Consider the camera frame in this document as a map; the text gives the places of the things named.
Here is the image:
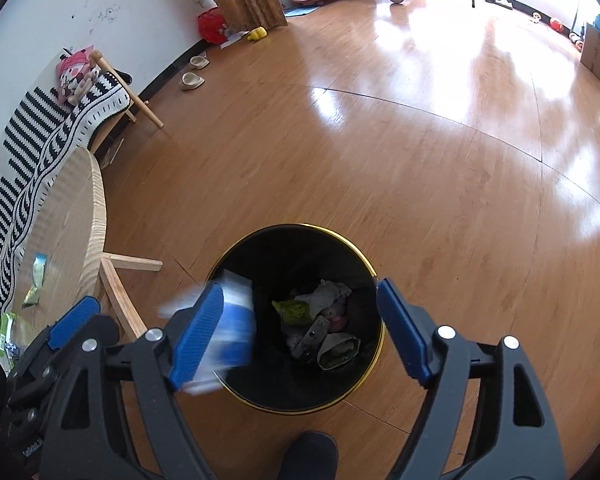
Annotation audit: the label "pink cartoon cushion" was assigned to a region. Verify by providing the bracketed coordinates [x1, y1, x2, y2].
[56, 49, 97, 96]

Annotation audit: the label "green wrapper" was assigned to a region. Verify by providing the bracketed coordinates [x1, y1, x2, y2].
[0, 311, 18, 356]

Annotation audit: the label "wooden table leg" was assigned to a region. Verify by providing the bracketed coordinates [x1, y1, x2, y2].
[97, 252, 163, 341]

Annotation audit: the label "blue white packet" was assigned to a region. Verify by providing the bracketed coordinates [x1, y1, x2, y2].
[157, 269, 258, 395]

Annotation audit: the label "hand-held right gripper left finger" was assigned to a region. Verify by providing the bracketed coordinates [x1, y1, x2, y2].
[40, 281, 226, 480]

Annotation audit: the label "grey courier bag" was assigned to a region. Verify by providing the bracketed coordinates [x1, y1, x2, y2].
[295, 280, 353, 316]

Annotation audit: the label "red bag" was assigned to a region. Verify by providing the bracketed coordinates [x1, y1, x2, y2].
[197, 8, 228, 45]

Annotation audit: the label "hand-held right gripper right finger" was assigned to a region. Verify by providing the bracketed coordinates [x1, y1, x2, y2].
[376, 277, 567, 480]

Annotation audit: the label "cardboard box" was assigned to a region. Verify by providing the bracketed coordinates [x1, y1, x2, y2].
[580, 22, 600, 86]

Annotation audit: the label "purple pig watermelon toy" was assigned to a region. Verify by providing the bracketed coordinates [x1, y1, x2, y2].
[325, 302, 353, 333]

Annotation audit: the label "loose papers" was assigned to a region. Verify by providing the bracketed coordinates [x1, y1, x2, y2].
[220, 30, 251, 50]

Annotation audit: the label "long green packet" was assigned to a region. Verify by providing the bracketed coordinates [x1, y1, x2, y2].
[21, 252, 48, 308]

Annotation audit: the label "person's dark shoe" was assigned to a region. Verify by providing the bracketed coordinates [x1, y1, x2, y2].
[277, 430, 340, 480]

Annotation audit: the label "green snack packet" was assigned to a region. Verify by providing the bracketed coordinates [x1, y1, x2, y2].
[271, 299, 313, 328]

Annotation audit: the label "black bin with gold rim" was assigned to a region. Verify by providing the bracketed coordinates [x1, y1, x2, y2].
[205, 223, 386, 415]

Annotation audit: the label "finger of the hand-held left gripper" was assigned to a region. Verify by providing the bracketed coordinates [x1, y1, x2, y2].
[45, 296, 120, 356]

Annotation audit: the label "beige plush toy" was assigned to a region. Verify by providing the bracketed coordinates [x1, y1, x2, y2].
[67, 67, 101, 106]

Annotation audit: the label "wooden sofa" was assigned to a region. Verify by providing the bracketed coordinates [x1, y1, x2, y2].
[0, 50, 165, 321]

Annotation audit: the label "sofa with striped blanket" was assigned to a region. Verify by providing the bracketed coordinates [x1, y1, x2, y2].
[0, 67, 131, 313]

